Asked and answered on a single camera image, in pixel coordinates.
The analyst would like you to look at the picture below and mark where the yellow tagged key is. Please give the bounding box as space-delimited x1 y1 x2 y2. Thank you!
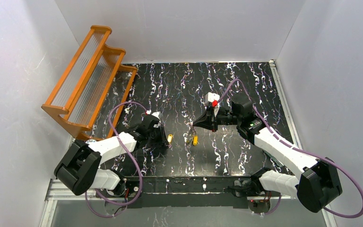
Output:
192 135 198 146
167 134 173 144

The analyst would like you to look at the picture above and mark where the white keyring holder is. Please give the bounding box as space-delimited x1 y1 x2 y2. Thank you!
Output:
184 125 196 144

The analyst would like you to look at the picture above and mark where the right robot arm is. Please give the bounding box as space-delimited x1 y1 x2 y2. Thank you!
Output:
193 92 343 213

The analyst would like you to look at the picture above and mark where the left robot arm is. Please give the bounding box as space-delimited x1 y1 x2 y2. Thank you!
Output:
54 112 169 196

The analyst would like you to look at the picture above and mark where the orange wooden rack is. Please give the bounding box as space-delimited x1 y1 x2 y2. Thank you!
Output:
41 25 137 140

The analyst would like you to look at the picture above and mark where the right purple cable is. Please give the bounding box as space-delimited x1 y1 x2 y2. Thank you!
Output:
217 78 363 219

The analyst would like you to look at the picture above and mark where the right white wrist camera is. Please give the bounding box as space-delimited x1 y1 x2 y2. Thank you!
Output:
204 92 220 107

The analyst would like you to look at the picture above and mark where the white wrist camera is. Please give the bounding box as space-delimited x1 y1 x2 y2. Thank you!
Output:
151 111 163 123
204 92 220 107

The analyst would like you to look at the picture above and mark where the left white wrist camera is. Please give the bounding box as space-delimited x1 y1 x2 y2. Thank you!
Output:
151 111 163 123

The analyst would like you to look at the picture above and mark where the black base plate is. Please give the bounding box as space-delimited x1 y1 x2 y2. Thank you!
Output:
95 176 271 209

